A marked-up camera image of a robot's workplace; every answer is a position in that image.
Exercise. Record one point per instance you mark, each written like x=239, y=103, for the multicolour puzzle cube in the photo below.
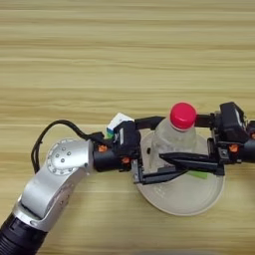
x=116, y=124

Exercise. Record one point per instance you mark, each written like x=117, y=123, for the round beige plate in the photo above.
x=186, y=199

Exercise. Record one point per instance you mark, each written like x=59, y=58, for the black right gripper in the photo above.
x=245, y=151

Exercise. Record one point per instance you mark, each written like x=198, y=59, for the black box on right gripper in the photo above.
x=232, y=121

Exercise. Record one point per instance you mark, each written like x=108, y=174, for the green rectangular block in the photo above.
x=199, y=175

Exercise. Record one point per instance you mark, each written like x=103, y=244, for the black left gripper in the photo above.
x=109, y=159

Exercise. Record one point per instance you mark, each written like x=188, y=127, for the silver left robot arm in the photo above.
x=56, y=179

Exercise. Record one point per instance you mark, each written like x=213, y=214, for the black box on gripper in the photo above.
x=127, y=137
x=232, y=121

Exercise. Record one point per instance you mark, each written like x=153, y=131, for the clear bottle with red cap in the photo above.
x=179, y=132

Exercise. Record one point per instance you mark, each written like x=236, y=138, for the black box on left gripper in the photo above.
x=127, y=137

